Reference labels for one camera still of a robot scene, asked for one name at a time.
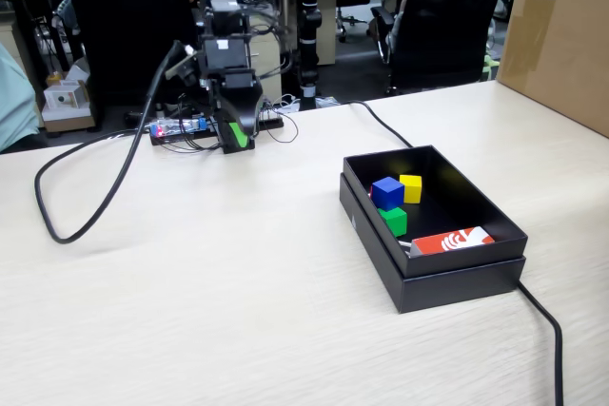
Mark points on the person in teal shirt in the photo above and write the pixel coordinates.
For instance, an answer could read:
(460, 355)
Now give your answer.
(14, 102)

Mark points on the black cardboard box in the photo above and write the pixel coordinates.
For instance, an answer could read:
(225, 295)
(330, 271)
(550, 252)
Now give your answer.
(452, 289)

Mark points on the blue wooden cube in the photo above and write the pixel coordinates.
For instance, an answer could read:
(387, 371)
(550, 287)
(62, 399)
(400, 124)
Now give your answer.
(387, 193)

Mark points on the large brown cardboard box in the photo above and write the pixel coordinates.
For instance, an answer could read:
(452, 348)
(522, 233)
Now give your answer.
(561, 44)

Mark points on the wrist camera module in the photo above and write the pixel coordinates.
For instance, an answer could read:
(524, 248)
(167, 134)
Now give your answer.
(183, 66)

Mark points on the orange white printed packet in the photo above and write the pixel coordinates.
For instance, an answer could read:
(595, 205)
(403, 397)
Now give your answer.
(428, 246)

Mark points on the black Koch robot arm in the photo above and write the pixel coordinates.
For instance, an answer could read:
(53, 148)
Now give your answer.
(223, 2)

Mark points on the yellow wooden cube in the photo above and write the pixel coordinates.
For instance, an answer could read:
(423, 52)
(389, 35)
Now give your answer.
(411, 187)

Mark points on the open cardboard tray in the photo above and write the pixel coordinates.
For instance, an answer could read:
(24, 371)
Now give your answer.
(71, 121)

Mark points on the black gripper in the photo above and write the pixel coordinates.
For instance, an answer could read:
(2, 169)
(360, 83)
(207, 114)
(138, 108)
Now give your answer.
(226, 59)

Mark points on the white product box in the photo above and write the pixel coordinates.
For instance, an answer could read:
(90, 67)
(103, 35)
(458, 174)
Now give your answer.
(63, 98)

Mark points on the black articulated stand pole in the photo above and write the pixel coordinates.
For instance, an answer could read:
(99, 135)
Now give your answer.
(309, 44)

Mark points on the green wooden cube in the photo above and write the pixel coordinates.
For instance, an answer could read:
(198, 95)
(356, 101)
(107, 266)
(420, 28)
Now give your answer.
(394, 223)

